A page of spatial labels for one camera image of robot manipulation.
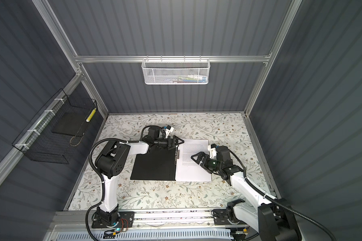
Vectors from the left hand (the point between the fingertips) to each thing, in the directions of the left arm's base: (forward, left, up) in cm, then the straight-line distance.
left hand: (181, 143), depth 94 cm
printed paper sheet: (-14, -3, -8) cm, 16 cm away
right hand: (-15, -8, +3) cm, 17 cm away
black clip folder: (-9, +15, -8) cm, 20 cm away
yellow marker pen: (+8, +50, +20) cm, 54 cm away
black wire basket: (-4, +63, +20) cm, 66 cm away
